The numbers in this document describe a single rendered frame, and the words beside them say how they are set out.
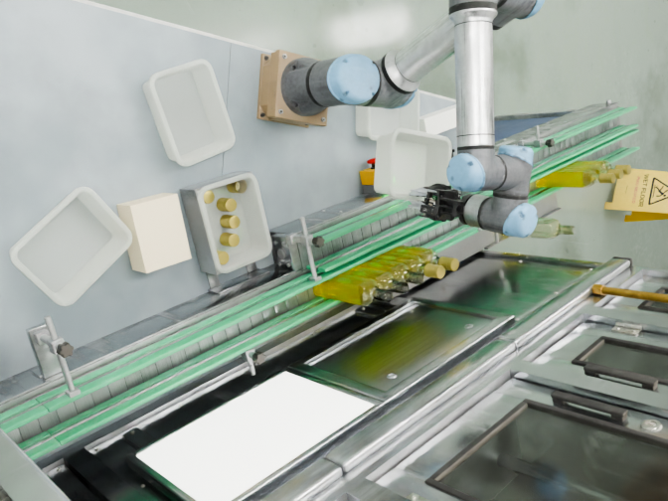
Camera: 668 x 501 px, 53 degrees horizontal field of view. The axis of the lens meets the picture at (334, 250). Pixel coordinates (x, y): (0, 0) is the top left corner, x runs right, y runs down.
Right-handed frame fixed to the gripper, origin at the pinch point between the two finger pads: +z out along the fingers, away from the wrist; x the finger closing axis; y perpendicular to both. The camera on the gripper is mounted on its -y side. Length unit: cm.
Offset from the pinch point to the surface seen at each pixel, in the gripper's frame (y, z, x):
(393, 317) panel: -3.3, 4.2, 33.5
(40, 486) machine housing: 106, -52, 26
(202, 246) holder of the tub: 43, 29, 19
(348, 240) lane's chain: 1.6, 20.7, 15.4
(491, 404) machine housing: 12, -41, 37
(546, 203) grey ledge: -98, 22, 2
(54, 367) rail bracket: 80, 19, 42
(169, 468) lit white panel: 66, -7, 55
